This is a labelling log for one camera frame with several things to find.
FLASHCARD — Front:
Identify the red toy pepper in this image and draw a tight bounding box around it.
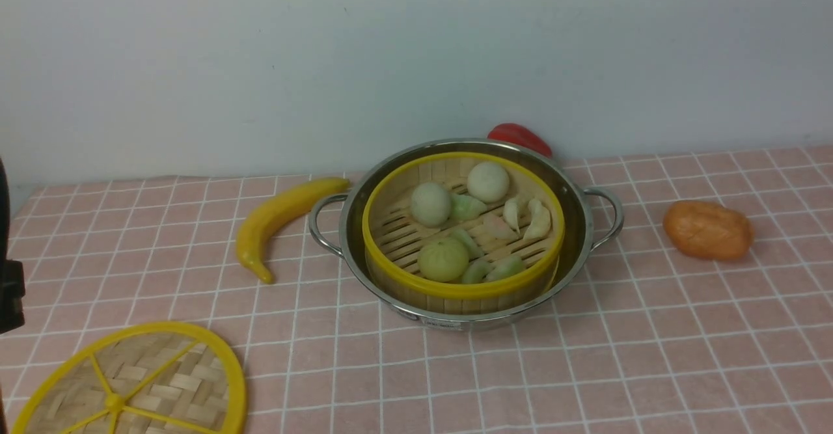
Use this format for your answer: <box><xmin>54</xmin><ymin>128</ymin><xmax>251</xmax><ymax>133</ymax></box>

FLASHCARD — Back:
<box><xmin>487</xmin><ymin>122</ymin><xmax>553</xmax><ymax>159</ymax></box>

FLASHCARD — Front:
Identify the white toy bun upper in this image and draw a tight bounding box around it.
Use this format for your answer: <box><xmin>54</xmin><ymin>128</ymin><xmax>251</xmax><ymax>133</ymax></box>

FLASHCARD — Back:
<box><xmin>467</xmin><ymin>161</ymin><xmax>511</xmax><ymax>203</ymax></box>

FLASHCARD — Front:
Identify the yellow woven bamboo steamer lid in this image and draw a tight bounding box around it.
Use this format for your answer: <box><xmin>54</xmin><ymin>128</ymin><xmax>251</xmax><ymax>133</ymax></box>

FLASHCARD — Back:
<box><xmin>10</xmin><ymin>321</ymin><xmax>248</xmax><ymax>433</ymax></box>

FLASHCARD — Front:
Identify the pink white toy dumpling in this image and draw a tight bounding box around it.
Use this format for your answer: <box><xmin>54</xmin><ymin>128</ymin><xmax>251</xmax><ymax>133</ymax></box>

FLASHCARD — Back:
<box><xmin>482</xmin><ymin>213</ymin><xmax>519</xmax><ymax>241</ymax></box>

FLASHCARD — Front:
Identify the green toy dumpling left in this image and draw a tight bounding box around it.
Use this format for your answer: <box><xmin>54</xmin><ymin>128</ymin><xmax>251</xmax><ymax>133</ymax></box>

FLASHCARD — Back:
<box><xmin>450</xmin><ymin>192</ymin><xmax>488</xmax><ymax>223</ymax></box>

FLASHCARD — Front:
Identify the orange toy potato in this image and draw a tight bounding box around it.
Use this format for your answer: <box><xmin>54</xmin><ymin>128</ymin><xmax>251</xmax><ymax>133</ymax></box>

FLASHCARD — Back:
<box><xmin>662</xmin><ymin>200</ymin><xmax>755</xmax><ymax>262</ymax></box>

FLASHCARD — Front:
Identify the green toy dumpling middle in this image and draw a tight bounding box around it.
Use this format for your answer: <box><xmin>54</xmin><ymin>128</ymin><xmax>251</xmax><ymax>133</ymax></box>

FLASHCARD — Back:
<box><xmin>460</xmin><ymin>258</ymin><xmax>495</xmax><ymax>284</ymax></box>

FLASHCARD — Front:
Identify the pink checkered tablecloth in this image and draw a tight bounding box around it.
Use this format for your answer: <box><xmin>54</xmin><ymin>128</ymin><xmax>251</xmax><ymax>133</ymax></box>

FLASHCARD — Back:
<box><xmin>2</xmin><ymin>146</ymin><xmax>832</xmax><ymax>433</ymax></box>

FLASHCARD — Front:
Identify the stainless steel pot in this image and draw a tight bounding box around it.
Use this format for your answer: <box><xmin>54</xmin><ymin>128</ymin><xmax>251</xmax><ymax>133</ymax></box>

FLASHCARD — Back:
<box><xmin>308</xmin><ymin>139</ymin><xmax>624</xmax><ymax>331</ymax></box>

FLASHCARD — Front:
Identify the green toy dumpling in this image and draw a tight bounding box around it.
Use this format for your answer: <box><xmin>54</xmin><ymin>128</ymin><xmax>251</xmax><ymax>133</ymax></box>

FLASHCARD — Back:
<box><xmin>450</xmin><ymin>192</ymin><xmax>488</xmax><ymax>223</ymax></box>
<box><xmin>482</xmin><ymin>255</ymin><xmax>526</xmax><ymax>283</ymax></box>
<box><xmin>460</xmin><ymin>258</ymin><xmax>495</xmax><ymax>284</ymax></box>

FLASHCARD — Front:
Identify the yellow rimmed bamboo steamer basket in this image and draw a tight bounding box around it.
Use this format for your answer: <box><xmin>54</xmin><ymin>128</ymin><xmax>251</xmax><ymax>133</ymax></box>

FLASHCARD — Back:
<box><xmin>362</xmin><ymin>152</ymin><xmax>566</xmax><ymax>315</ymax></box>

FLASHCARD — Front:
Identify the green toy dumpling right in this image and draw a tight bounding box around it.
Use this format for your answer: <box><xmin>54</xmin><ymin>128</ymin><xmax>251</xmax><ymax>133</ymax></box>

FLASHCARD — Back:
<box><xmin>482</xmin><ymin>255</ymin><xmax>526</xmax><ymax>283</ymax></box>

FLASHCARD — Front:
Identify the yellow plastic banana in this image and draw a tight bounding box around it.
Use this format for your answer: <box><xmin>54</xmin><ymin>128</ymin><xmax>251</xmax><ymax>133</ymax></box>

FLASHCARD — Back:
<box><xmin>235</xmin><ymin>177</ymin><xmax>351</xmax><ymax>284</ymax></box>

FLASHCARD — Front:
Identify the white toy bun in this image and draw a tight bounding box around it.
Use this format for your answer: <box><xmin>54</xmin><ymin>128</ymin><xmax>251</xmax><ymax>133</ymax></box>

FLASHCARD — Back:
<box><xmin>467</xmin><ymin>161</ymin><xmax>511</xmax><ymax>203</ymax></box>
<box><xmin>410</xmin><ymin>182</ymin><xmax>452</xmax><ymax>228</ymax></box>

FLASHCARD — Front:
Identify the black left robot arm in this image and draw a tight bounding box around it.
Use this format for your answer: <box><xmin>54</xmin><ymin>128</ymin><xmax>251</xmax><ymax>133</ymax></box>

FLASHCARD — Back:
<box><xmin>1</xmin><ymin>165</ymin><xmax>25</xmax><ymax>334</ymax></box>

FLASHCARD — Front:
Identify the white toy bun lower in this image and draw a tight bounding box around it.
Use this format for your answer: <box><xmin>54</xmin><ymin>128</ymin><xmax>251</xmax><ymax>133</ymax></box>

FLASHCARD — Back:
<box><xmin>410</xmin><ymin>182</ymin><xmax>452</xmax><ymax>228</ymax></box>

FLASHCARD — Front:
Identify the green toy bun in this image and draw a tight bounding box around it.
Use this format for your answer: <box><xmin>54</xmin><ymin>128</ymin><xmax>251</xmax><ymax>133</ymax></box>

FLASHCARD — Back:
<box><xmin>417</xmin><ymin>237</ymin><xmax>469</xmax><ymax>282</ymax></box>

